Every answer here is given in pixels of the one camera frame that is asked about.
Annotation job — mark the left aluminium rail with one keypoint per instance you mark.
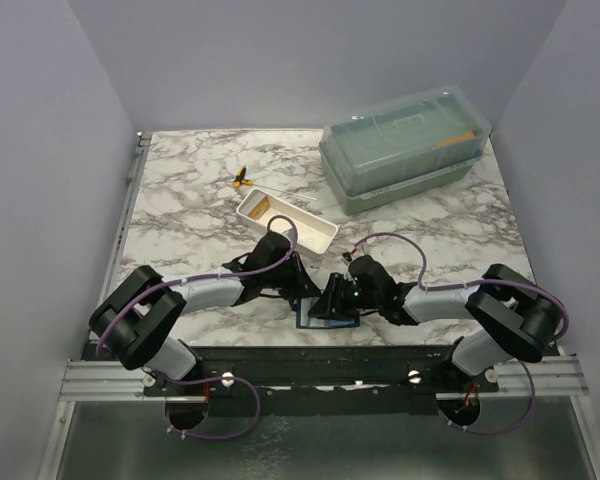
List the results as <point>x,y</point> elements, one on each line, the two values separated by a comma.
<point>100,381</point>

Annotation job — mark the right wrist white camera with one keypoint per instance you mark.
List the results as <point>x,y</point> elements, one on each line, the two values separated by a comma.
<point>356,251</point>

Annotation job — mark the green bin with clear lid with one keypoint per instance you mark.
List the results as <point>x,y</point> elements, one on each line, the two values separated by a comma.
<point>402,147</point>

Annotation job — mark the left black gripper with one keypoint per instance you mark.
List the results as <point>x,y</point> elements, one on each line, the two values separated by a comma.
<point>302,285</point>

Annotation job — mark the blue card holder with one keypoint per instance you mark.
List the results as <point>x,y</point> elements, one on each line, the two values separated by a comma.
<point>301,309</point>

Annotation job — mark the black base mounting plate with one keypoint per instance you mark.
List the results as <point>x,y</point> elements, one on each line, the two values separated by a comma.
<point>311,381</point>

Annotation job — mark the stack of cards in tray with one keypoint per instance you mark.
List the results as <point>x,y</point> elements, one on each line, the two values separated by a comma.
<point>257,205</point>

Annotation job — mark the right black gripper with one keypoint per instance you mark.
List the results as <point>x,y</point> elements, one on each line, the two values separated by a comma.
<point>326,306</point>

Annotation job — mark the yellow black handled screwdriver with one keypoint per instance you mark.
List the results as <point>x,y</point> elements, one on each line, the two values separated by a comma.
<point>241,180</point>

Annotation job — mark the aluminium rail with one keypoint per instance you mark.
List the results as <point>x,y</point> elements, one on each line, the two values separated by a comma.
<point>554,376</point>
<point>100,381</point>

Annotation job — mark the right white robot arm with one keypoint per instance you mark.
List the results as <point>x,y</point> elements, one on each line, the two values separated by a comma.
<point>517,319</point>

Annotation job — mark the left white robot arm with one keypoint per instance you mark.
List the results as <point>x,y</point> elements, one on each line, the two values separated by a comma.
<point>135,321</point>

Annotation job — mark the right aluminium rail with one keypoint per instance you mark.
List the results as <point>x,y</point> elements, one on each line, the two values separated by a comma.
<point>554,376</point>

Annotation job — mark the white rectangular tray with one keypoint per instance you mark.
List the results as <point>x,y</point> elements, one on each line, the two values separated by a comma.
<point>315,233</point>

